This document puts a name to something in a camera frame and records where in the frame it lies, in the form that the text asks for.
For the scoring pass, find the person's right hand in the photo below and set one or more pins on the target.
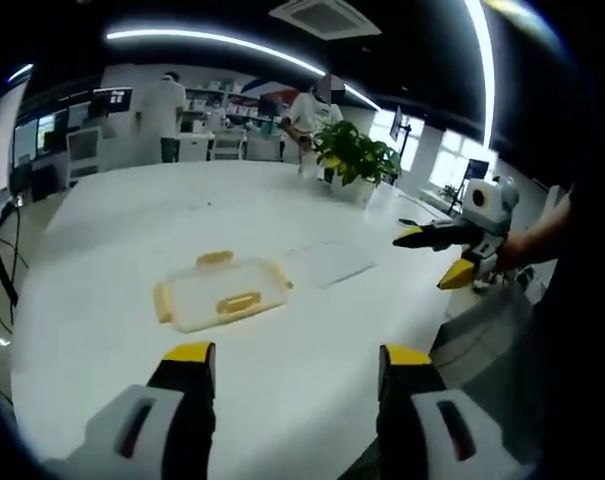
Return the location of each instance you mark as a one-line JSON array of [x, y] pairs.
[[512, 250]]

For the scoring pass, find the clear plastic sheet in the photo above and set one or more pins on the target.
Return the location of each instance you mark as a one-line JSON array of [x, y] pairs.
[[334, 262]]

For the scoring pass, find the long ceiling light strip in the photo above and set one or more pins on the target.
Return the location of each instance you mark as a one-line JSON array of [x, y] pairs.
[[232, 41], [487, 75]]

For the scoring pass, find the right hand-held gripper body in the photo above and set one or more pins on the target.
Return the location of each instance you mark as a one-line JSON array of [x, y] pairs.
[[487, 200]]

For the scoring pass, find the monitor on black stand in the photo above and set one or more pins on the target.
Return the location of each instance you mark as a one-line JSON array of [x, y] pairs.
[[398, 127]]

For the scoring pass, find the green potted plant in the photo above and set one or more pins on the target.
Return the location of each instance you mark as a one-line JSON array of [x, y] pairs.
[[357, 150]]

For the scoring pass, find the clear plastic box yellow buckles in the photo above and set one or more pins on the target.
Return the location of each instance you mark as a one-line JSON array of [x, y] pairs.
[[222, 292]]

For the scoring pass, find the wall monitor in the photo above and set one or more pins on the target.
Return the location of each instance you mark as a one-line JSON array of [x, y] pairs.
[[113, 99]]

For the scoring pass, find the ceiling air vent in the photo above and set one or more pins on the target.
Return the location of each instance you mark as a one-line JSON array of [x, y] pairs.
[[327, 17]]

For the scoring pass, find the person's dark clothing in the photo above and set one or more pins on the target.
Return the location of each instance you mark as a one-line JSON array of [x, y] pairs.
[[577, 350]]

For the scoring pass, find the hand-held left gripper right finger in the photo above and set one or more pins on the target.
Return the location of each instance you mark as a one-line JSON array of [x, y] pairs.
[[447, 425]]

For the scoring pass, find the black tripod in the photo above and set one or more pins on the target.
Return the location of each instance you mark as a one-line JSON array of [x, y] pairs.
[[2, 240]]

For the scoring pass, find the short ceiling light strip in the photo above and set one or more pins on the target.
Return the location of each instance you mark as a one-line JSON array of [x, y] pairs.
[[21, 72]]

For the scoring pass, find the white cabinet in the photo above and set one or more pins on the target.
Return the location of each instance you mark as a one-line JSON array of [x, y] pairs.
[[84, 150]]

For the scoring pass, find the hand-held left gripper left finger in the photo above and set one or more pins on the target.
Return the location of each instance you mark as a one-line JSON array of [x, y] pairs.
[[132, 425]]

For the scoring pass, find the white plant pot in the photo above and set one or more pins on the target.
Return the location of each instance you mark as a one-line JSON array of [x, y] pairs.
[[354, 189]]

